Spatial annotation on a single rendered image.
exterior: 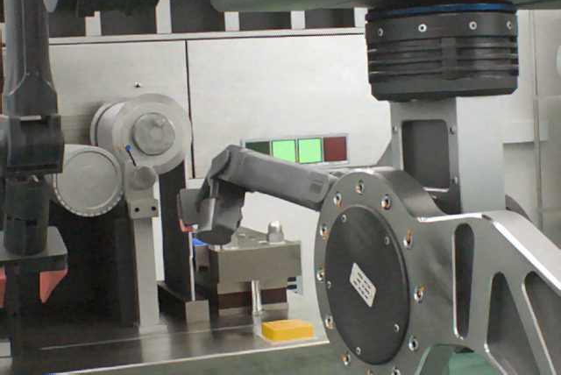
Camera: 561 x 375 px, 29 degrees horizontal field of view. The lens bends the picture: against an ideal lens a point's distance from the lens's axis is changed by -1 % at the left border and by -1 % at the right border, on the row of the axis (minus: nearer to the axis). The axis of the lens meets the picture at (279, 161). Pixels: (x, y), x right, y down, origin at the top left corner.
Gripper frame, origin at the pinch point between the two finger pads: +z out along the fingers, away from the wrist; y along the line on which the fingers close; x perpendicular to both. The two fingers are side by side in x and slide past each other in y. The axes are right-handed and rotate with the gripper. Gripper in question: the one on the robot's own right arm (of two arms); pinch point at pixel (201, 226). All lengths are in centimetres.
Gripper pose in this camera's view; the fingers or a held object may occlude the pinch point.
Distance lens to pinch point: 194.7
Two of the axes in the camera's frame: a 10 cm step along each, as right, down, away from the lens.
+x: -1.8, -8.9, 4.1
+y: 9.5, -0.5, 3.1
